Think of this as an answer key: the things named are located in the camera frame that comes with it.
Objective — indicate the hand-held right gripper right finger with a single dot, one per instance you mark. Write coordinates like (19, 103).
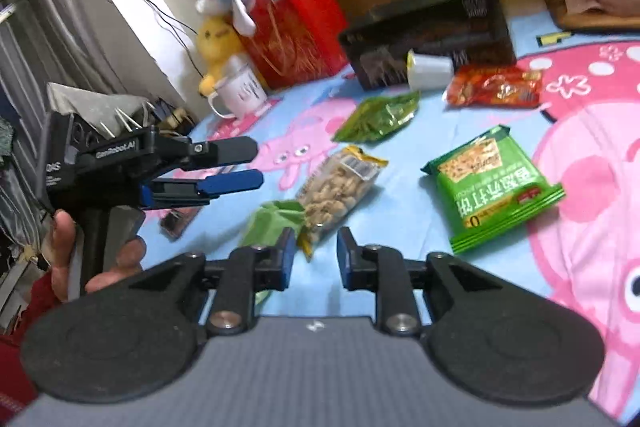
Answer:
(345, 259)

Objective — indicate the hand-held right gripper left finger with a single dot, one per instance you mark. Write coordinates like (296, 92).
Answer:
(287, 259)

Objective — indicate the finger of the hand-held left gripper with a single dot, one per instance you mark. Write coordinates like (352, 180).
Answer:
(235, 149)
(232, 183)

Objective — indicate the small light green packet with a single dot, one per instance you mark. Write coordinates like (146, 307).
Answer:
(270, 222)

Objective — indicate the clear peanut bag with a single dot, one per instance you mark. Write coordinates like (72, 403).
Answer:
(335, 192)

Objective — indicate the green pea snack packet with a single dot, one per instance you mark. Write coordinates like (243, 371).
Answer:
(377, 117)

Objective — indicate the green cracker packet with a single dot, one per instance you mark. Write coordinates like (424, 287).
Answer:
(490, 187)

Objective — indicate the white plastic cup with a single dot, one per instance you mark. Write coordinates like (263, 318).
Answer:
(427, 72)

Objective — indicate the red snack packet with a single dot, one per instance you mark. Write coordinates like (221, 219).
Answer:
(495, 89)

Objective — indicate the dark sheep print box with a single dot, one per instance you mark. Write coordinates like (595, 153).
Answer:
(475, 32)

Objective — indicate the person's left forearm red sleeve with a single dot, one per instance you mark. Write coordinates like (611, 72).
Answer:
(10, 357)

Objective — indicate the person's left hand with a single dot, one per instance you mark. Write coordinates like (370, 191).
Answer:
(62, 257)

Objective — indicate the white enamel mug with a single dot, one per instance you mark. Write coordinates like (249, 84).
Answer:
(240, 89)

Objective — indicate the pink pig printed blanket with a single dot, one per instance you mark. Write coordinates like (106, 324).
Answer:
(410, 217)

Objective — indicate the yellow plush toy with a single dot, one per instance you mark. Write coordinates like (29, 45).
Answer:
(217, 42)

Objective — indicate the grey curtain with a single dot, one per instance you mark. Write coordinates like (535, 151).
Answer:
(30, 57)

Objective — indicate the red gift box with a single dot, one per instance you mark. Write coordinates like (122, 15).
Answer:
(300, 32)

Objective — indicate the yellow and black tag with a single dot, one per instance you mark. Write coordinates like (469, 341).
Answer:
(552, 39)

